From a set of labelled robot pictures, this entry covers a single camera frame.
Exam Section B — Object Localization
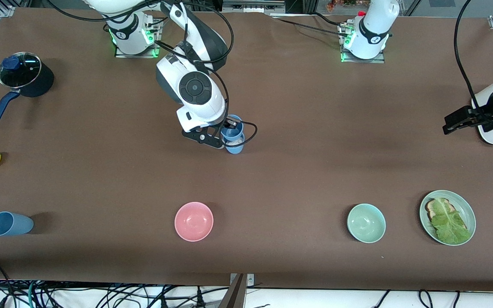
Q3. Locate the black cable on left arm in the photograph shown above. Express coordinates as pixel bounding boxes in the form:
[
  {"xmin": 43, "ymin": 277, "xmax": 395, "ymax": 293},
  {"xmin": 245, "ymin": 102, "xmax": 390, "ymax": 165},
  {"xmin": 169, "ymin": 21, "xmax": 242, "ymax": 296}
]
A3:
[{"xmin": 454, "ymin": 0, "xmax": 489, "ymax": 114}]

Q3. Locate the green lettuce leaf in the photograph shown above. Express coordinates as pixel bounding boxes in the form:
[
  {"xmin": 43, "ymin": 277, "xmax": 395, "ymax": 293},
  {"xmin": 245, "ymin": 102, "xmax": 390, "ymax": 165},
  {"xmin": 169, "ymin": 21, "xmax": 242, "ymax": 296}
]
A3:
[{"xmin": 431, "ymin": 198, "xmax": 472, "ymax": 244}]

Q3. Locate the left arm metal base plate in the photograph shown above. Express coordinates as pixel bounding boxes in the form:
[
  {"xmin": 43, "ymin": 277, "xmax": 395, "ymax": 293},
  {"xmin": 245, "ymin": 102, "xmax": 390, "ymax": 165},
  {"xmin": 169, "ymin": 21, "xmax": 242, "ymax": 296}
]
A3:
[{"xmin": 341, "ymin": 26, "xmax": 386, "ymax": 64}]

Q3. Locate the toast bread slice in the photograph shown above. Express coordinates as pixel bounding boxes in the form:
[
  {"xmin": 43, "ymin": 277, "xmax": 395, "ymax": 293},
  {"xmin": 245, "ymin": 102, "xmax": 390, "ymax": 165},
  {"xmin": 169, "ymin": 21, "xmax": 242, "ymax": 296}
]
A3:
[{"xmin": 425, "ymin": 198, "xmax": 467, "ymax": 231}]

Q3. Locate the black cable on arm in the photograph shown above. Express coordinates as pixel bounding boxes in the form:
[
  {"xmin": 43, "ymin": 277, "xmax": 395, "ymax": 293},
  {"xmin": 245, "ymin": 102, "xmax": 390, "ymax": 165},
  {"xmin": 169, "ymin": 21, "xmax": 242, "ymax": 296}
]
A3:
[
  {"xmin": 46, "ymin": 0, "xmax": 258, "ymax": 148},
  {"xmin": 454, "ymin": 0, "xmax": 489, "ymax": 114}
]

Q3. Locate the blue cup holding white paper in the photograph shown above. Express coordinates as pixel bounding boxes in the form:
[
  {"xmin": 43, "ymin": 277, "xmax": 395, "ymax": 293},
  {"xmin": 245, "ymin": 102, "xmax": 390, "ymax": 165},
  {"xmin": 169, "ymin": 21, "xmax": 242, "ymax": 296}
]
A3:
[{"xmin": 224, "ymin": 133, "xmax": 246, "ymax": 155}]

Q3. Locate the dark blue saucepan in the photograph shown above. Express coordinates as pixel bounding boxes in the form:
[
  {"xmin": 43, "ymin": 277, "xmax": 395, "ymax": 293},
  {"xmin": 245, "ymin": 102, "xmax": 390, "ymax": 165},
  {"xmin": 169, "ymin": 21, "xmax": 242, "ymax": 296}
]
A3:
[{"xmin": 0, "ymin": 51, "xmax": 55, "ymax": 127}]

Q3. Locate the glass lid with blue knob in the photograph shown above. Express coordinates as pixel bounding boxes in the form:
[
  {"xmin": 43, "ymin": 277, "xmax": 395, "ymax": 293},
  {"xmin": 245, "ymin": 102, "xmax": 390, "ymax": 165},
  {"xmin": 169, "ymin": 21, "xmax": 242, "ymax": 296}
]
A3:
[{"xmin": 0, "ymin": 52, "xmax": 42, "ymax": 88}]

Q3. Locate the pale green plate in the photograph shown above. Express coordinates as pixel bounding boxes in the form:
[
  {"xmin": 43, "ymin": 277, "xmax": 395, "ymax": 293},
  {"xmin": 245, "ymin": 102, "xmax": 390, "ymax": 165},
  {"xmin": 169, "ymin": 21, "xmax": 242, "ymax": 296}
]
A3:
[{"xmin": 419, "ymin": 190, "xmax": 476, "ymax": 246}]

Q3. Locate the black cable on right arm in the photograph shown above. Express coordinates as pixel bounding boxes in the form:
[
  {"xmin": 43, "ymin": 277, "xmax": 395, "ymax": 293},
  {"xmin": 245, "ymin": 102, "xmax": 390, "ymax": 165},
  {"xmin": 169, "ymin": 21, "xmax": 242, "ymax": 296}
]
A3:
[{"xmin": 46, "ymin": 0, "xmax": 258, "ymax": 148}]

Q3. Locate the pale green bowl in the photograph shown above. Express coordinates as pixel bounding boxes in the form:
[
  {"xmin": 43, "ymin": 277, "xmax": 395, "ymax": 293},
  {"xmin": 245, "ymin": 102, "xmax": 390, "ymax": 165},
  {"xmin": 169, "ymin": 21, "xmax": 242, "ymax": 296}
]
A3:
[{"xmin": 347, "ymin": 203, "xmax": 386, "ymax": 244}]

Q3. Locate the metal table edge bracket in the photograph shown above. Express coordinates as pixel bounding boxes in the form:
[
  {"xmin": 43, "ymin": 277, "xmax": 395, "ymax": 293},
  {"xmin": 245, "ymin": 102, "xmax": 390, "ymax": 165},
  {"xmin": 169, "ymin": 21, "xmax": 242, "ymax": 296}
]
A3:
[{"xmin": 229, "ymin": 273, "xmax": 255, "ymax": 308}]

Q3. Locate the grey power strip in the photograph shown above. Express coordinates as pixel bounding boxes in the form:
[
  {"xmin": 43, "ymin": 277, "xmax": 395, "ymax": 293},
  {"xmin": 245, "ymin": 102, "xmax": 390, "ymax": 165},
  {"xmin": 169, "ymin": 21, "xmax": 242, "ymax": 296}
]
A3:
[{"xmin": 223, "ymin": 0, "xmax": 285, "ymax": 13}]

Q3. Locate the brown table cover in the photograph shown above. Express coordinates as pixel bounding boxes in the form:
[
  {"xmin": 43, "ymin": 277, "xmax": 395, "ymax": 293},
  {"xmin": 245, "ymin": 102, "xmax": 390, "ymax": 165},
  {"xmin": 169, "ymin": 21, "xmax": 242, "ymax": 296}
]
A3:
[{"xmin": 0, "ymin": 8, "xmax": 493, "ymax": 292}]

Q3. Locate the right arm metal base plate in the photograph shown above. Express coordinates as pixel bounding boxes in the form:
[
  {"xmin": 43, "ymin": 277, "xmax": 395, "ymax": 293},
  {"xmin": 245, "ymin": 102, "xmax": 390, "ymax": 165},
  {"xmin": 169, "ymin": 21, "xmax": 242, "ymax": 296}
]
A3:
[{"xmin": 115, "ymin": 18, "xmax": 162, "ymax": 59}]

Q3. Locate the pink bowl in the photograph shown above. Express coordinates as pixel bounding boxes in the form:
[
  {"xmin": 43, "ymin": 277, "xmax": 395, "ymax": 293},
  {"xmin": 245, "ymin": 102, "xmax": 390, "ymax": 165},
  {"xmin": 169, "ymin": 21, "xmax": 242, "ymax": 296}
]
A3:
[{"xmin": 174, "ymin": 201, "xmax": 214, "ymax": 242}]

